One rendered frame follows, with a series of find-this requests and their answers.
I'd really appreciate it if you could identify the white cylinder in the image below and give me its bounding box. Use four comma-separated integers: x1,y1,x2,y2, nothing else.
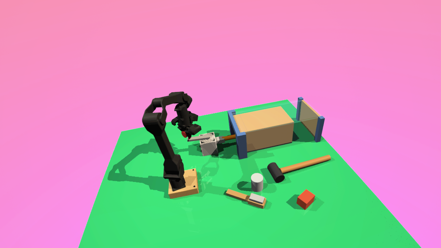
251,173,263,192

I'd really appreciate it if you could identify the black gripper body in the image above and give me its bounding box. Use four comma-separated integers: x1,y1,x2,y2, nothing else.
171,114,202,135

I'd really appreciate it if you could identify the blue flat bar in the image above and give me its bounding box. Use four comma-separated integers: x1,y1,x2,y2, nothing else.
227,110,243,159

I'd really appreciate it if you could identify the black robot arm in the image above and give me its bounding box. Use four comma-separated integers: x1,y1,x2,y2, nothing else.
142,92,198,192

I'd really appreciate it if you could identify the black mallet with orange handle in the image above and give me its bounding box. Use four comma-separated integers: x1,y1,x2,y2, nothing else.
267,155,331,183

